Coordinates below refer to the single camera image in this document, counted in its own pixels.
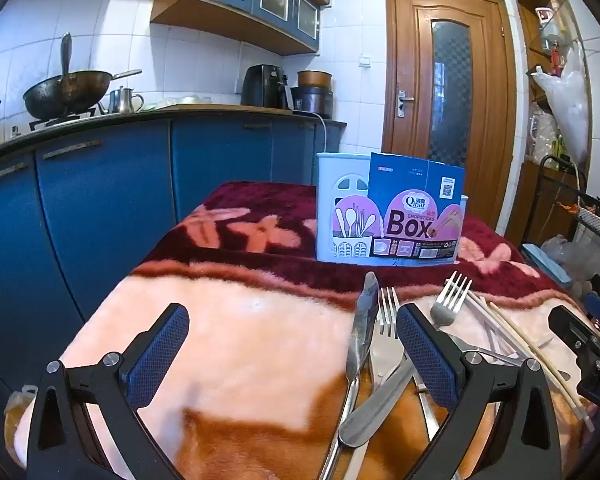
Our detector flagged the blue wall cabinet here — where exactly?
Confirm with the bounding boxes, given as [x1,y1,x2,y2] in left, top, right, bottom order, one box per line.
[150,0,332,57]

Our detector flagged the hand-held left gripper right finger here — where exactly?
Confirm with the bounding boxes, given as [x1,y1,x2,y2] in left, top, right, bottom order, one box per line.
[395,303,566,480]

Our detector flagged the steel kettle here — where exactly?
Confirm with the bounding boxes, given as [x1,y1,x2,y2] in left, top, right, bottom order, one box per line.
[108,85,145,115]

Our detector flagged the black metal rack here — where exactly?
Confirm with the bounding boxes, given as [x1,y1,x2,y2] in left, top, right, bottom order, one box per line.
[536,154,600,313]

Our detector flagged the blue pink cardboard sleeve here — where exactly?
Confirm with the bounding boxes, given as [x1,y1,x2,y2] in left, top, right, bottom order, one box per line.
[331,152,467,267]

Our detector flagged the printed fleece blanket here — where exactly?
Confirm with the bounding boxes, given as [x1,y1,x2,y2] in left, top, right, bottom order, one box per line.
[10,180,600,480]

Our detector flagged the blue base cabinets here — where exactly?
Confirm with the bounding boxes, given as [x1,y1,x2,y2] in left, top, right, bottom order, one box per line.
[0,110,347,411]

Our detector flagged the white plastic utensil holder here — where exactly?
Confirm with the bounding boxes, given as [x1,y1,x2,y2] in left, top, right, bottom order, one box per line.
[315,152,469,267]

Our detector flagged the dark rice cooker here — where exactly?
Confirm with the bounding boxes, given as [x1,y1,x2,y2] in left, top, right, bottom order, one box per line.
[290,86,334,117]

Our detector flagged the white chopstick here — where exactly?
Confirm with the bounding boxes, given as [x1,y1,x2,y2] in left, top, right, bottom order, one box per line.
[472,294,516,358]
[465,290,511,361]

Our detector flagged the brown pot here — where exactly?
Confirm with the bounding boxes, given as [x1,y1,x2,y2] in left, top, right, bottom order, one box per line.
[297,70,334,89]

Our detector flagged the black wok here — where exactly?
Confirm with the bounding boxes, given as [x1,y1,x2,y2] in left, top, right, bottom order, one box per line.
[22,32,144,121]

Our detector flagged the stainless steel fork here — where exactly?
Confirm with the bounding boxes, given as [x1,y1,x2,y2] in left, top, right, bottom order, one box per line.
[371,286,403,396]
[429,270,475,332]

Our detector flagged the white plastic bag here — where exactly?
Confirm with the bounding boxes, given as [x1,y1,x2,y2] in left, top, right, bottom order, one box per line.
[530,41,589,162]

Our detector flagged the gas stove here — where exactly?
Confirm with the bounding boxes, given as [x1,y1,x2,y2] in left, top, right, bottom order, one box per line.
[28,105,109,130]

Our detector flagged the metal door handle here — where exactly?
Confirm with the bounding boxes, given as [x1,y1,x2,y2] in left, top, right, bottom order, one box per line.
[396,88,416,119]

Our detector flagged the stainless steel table knife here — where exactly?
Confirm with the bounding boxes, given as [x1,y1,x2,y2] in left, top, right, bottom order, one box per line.
[337,352,417,448]
[325,271,381,480]

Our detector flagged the clear plastic bag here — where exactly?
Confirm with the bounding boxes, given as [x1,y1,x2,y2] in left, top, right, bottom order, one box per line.
[540,234,600,281]

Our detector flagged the white power cable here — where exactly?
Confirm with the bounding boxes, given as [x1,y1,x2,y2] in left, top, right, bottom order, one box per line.
[300,109,329,171]

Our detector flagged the black air fryer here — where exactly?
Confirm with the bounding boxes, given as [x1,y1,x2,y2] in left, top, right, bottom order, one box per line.
[240,63,290,110]

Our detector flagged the wooden door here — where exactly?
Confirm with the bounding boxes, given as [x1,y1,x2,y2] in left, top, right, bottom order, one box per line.
[382,0,517,242]

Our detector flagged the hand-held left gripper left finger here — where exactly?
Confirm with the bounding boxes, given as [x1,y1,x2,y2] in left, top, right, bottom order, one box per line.
[26,302,191,480]

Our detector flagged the beige chopstick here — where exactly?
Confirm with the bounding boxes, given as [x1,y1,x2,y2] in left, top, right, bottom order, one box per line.
[522,344,572,382]
[486,299,597,434]

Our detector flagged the light blue box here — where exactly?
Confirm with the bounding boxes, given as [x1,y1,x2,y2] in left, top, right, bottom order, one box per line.
[522,243,574,287]

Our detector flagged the wooden shelf unit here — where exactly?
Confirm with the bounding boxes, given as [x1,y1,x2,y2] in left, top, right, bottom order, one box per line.
[504,0,597,248]

